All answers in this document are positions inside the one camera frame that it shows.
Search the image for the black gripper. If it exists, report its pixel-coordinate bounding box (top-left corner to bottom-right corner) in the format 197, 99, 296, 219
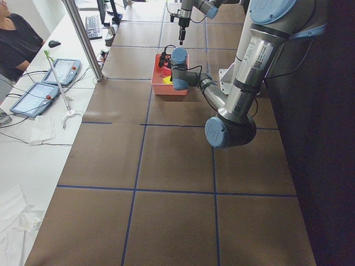
158, 45, 174, 69
170, 8, 191, 45

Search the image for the orange foam block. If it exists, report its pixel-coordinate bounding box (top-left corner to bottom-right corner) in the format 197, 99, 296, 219
163, 66, 172, 76

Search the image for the yellow foam block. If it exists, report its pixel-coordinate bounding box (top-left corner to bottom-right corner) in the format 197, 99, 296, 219
163, 76, 173, 84

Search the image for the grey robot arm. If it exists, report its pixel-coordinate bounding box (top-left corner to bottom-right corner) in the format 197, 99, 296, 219
170, 0, 328, 149
170, 0, 225, 45

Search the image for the pink plastic bin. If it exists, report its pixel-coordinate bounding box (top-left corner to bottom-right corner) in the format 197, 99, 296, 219
151, 53, 188, 96

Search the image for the black keyboard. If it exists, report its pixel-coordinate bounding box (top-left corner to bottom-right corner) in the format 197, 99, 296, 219
85, 15, 102, 40

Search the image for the far teach pendant tablet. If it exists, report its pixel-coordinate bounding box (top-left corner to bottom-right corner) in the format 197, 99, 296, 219
42, 59, 81, 86

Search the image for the teach pendant tablet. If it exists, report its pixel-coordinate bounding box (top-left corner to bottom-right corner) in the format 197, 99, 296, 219
42, 59, 81, 86
10, 83, 59, 117

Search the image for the black computer mouse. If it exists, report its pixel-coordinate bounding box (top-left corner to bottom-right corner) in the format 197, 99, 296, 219
48, 40, 61, 48

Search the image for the reacher grabber stick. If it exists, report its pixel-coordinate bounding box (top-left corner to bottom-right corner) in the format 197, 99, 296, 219
44, 50, 83, 129

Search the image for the near teach pendant tablet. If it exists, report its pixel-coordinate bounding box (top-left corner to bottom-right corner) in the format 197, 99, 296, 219
10, 83, 59, 117

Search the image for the white paper sheet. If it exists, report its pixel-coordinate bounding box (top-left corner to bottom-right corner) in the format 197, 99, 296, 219
29, 115, 55, 145

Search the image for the person in black shirt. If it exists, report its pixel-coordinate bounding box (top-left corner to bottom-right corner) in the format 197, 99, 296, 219
1, 1, 45, 82

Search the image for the crumpled white cloth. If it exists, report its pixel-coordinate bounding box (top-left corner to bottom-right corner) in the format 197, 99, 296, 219
1, 185, 44, 265

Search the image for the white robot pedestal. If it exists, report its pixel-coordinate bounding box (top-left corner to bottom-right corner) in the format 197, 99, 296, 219
219, 63, 267, 96

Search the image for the aluminium frame post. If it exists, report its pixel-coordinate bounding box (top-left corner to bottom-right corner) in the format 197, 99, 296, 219
63, 0, 104, 81

